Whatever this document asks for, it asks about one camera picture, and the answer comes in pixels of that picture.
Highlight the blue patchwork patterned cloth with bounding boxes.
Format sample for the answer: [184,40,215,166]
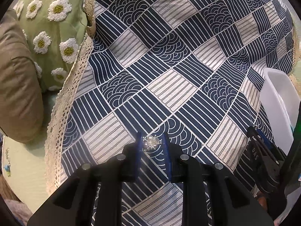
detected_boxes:
[60,0,296,226]

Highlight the small silver brooch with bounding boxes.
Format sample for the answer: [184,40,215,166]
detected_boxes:
[142,135,163,152]

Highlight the white plastic tray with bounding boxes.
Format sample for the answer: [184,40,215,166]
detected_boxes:
[259,67,297,156]

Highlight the brown pillow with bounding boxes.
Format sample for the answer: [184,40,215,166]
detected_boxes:
[0,9,44,144]

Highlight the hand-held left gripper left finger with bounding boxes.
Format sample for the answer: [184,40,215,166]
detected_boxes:
[27,132,144,226]

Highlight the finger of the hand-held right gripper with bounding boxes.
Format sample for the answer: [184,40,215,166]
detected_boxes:
[246,126,286,163]

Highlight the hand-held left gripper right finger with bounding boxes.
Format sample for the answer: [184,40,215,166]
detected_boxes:
[162,133,274,226]

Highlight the green daisy pillow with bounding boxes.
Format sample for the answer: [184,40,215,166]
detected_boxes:
[12,0,92,92]

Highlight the cream lace-edged blanket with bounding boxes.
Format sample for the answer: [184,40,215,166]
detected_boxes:
[45,0,301,193]

